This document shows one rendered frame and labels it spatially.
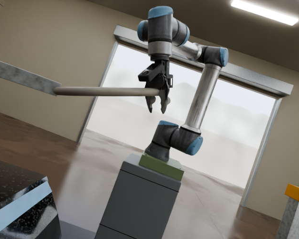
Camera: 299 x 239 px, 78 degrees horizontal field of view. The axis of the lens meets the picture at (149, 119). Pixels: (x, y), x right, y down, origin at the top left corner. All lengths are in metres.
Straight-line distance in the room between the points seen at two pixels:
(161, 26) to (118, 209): 1.06
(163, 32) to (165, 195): 0.94
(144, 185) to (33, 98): 5.46
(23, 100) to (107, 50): 2.87
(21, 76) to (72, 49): 5.47
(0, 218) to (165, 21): 0.70
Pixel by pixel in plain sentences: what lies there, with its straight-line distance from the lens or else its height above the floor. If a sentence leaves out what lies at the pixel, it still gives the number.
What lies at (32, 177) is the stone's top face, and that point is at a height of 0.84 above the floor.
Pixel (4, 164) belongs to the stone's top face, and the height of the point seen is 0.84.
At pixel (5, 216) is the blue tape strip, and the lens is 0.55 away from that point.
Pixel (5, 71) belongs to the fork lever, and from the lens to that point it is 0.76.
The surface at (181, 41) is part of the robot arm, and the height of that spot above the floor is 1.49.
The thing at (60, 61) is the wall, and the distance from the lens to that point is 6.23.
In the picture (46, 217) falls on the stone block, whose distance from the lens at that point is 0.65.
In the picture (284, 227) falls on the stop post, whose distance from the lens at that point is 1.62.
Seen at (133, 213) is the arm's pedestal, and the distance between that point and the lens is 1.31.
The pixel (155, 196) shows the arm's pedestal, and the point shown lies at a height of 0.72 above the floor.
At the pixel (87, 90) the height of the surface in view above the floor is 1.15.
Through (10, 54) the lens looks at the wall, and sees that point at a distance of 7.11.
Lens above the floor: 1.11
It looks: 2 degrees up
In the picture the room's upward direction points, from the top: 20 degrees clockwise
